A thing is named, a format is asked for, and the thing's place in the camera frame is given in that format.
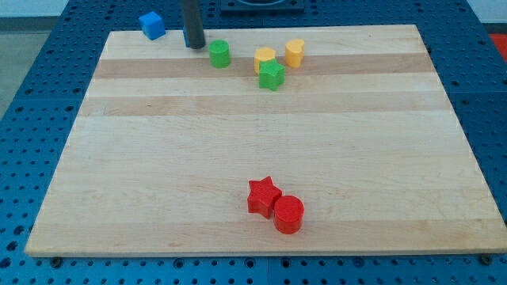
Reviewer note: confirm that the green star block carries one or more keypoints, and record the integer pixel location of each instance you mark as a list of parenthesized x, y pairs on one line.
[(271, 75)]

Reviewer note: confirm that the light wooden board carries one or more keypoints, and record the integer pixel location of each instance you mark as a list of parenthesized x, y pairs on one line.
[(159, 157)]

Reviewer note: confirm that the yellow pentagon block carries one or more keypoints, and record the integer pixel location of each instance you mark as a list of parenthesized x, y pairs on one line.
[(263, 54)]

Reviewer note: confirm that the green cylinder block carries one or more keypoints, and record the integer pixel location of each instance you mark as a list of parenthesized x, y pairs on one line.
[(219, 53)]

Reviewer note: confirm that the blue cube block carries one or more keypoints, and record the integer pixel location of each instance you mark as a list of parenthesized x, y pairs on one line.
[(152, 25)]

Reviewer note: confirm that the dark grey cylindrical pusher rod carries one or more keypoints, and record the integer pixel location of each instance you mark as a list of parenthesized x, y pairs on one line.
[(193, 24)]

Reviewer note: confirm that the red cylinder block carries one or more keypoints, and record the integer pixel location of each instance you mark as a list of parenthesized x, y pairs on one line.
[(288, 214)]

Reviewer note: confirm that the red star block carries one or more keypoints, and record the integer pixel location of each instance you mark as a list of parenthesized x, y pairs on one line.
[(263, 194)]

